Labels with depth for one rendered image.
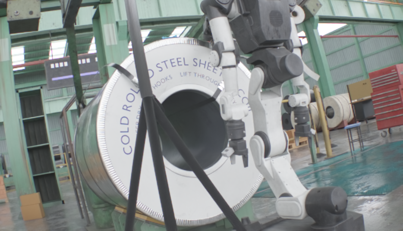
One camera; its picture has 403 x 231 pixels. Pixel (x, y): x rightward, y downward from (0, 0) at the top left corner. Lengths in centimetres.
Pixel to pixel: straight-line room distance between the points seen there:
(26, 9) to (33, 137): 671
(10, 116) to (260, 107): 545
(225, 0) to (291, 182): 94
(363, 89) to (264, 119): 1058
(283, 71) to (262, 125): 33
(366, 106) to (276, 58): 1104
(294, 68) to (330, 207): 65
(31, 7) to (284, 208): 162
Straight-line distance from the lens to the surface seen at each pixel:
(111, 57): 724
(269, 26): 183
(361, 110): 1265
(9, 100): 689
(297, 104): 205
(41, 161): 843
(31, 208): 619
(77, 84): 344
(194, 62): 247
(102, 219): 390
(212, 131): 268
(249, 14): 186
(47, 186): 852
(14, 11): 198
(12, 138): 678
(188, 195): 233
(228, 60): 179
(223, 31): 180
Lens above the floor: 68
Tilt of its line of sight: 5 degrees up
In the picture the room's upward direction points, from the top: 12 degrees counter-clockwise
